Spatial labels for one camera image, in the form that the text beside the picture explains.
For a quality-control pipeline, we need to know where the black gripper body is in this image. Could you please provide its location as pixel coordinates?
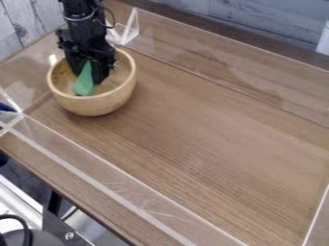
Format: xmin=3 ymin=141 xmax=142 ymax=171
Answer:
xmin=54 ymin=14 xmax=114 ymax=61

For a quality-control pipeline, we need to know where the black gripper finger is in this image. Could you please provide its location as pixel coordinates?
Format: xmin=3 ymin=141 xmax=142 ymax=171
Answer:
xmin=65 ymin=52 xmax=89 ymax=76
xmin=90 ymin=58 xmax=114 ymax=86

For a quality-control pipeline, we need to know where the green rectangular block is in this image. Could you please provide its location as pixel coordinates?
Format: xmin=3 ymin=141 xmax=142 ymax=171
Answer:
xmin=73 ymin=61 xmax=96 ymax=96

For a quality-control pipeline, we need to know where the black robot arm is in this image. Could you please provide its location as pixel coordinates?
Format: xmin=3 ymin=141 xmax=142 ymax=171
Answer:
xmin=54 ymin=0 xmax=116 ymax=86

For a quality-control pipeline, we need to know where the light wooden bowl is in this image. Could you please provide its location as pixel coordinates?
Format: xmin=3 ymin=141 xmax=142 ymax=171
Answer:
xmin=46 ymin=49 xmax=137 ymax=116

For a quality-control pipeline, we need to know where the blue object at left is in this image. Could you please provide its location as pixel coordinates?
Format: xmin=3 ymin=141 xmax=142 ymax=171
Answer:
xmin=0 ymin=102 xmax=15 ymax=112

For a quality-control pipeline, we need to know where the black table leg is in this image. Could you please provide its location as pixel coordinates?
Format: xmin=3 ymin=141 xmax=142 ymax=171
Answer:
xmin=48 ymin=191 xmax=62 ymax=216

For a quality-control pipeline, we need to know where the clear acrylic front barrier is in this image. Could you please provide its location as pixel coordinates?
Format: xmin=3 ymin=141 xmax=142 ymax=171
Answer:
xmin=0 ymin=93 xmax=247 ymax=246

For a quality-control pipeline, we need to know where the white object at right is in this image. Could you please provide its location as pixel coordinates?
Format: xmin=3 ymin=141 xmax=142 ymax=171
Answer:
xmin=315 ymin=21 xmax=329 ymax=56

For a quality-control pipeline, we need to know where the clear acrylic corner bracket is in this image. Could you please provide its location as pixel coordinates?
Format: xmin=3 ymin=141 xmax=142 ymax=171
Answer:
xmin=105 ymin=8 xmax=138 ymax=46

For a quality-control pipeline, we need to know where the grey metal bracket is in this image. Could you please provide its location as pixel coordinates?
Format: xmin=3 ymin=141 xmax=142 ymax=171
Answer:
xmin=42 ymin=209 xmax=94 ymax=246

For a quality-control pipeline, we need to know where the black cable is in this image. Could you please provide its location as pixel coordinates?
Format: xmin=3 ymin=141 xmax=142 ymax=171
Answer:
xmin=0 ymin=213 xmax=34 ymax=246

